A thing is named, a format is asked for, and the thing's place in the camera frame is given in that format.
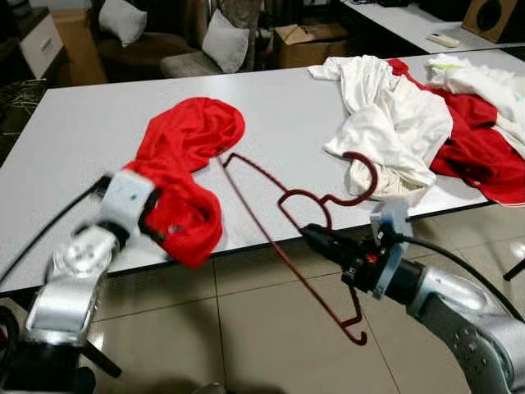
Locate white desk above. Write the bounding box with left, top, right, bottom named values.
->
left=340, top=0, right=525, bottom=54

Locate white remote control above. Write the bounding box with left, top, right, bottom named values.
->
left=427, top=33, right=463, bottom=48

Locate crumpled white garment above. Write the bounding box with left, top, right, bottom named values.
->
left=310, top=56, right=454, bottom=206

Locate red clothes hanger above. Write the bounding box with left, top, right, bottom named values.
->
left=217, top=150, right=380, bottom=346

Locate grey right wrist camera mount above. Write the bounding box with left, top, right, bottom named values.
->
left=369, top=201, right=411, bottom=300

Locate white panel board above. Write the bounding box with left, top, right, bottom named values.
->
left=16, top=8, right=66, bottom=79

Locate open cardboard box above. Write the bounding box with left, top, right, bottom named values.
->
left=273, top=23, right=352, bottom=69

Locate black table leg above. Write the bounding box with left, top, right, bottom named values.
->
left=502, top=259, right=525, bottom=282
left=78, top=341, right=124, bottom=378

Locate cream garment with green label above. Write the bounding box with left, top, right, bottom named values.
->
left=425, top=53, right=525, bottom=157

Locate grey pillow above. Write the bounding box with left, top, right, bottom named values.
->
left=201, top=10, right=251, bottom=75
left=98, top=0, right=148, bottom=46

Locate wooden speaker box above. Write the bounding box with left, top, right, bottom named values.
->
left=462, top=0, right=525, bottom=44

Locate red polo shirt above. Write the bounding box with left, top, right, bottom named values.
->
left=127, top=97, right=247, bottom=270

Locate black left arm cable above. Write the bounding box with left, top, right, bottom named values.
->
left=0, top=174, right=114, bottom=288

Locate crumpled red garment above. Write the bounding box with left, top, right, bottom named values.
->
left=386, top=57, right=525, bottom=206

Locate brown armchair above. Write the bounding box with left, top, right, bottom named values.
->
left=90, top=0, right=198, bottom=68
left=160, top=0, right=276, bottom=80

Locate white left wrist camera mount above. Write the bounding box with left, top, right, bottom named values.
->
left=98, top=168, right=158, bottom=235

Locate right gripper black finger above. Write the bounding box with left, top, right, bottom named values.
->
left=300, top=225, right=354, bottom=255
left=300, top=230, right=345, bottom=265

